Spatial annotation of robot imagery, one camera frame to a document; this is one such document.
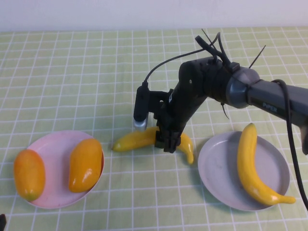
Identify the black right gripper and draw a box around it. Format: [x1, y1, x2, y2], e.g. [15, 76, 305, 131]
[154, 84, 205, 154]

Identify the strongly curved yellow banana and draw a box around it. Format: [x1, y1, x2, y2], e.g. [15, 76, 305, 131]
[112, 126, 194, 166]

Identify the large yellow banana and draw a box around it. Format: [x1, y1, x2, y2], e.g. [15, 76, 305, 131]
[237, 122, 296, 206]

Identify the orange yellow mango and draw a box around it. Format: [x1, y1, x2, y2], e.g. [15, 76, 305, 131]
[68, 138, 103, 193]

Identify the orange mango with green tip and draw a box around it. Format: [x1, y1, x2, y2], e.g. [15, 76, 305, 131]
[13, 149, 46, 202]

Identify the grey round plate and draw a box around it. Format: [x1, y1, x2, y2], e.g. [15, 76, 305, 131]
[197, 131, 290, 212]

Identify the pink round plate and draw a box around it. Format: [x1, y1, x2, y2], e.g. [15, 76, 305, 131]
[24, 130, 105, 209]

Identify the black zip tie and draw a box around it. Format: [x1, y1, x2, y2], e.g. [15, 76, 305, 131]
[249, 45, 267, 70]
[220, 102, 230, 120]

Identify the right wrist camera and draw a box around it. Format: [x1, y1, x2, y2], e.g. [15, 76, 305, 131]
[133, 82, 174, 132]

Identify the black right arm cable loop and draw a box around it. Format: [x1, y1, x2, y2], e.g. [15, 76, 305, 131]
[194, 32, 235, 70]

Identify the black right camera cable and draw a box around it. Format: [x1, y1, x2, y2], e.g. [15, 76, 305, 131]
[143, 47, 308, 210]

